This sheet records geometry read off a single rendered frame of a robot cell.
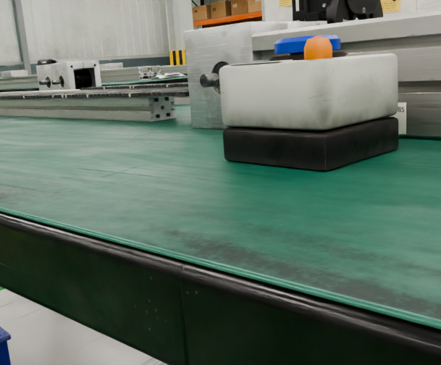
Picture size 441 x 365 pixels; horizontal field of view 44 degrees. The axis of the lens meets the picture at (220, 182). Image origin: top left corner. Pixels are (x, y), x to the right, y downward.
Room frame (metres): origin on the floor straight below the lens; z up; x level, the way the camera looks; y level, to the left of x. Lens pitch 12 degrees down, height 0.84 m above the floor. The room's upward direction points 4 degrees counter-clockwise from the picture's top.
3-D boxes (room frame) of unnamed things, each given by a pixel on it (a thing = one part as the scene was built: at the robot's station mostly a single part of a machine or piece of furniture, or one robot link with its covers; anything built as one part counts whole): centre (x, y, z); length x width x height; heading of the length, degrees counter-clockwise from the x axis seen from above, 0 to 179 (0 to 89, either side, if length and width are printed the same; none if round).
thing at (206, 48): (0.54, -0.03, 0.83); 0.12 x 0.09 x 0.10; 133
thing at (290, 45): (0.34, -0.06, 0.84); 0.04 x 0.04 x 0.02
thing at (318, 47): (0.30, -0.06, 0.85); 0.02 x 0.02 x 0.01
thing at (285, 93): (0.35, -0.07, 0.81); 0.10 x 0.08 x 0.06; 133
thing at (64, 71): (1.45, 0.37, 0.83); 0.11 x 0.10 x 0.10; 129
